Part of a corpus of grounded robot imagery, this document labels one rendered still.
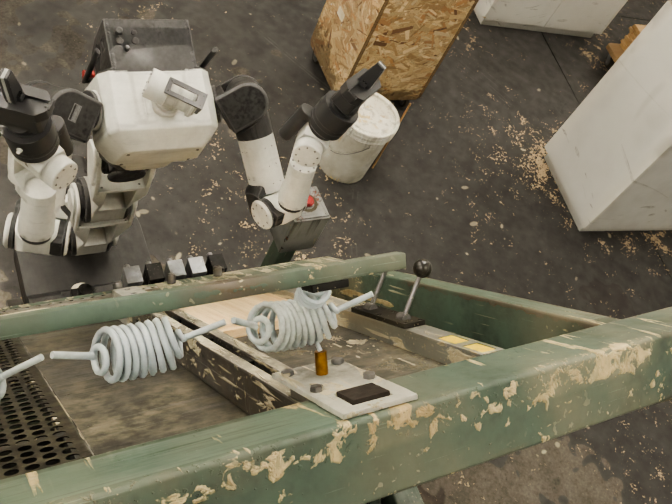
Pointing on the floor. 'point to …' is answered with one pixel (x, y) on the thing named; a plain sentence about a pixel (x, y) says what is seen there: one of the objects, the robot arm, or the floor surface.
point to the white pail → (362, 141)
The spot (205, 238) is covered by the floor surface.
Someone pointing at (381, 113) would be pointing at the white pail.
